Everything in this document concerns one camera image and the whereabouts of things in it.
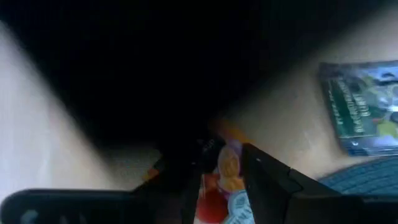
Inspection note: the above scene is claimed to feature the black green tea packet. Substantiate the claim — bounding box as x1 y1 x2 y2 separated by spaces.
318 60 398 157

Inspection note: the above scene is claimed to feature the round black woven placemat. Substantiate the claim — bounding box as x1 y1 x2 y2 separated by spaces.
320 156 398 196

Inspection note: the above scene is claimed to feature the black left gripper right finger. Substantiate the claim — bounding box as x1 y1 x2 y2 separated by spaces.
242 142 340 224

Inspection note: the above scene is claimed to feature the orange tea packet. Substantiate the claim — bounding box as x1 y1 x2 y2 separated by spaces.
195 119 256 224

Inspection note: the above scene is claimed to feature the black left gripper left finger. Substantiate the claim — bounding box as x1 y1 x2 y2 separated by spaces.
133 141 205 224

